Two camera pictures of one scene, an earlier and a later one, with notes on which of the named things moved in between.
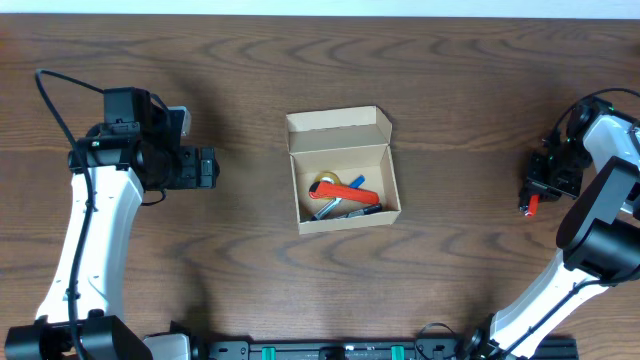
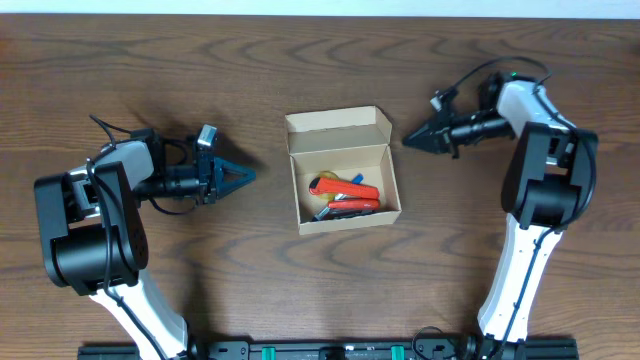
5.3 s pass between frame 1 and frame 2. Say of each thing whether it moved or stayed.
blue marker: stayed
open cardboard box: stayed
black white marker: moved
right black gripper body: moved
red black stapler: moved
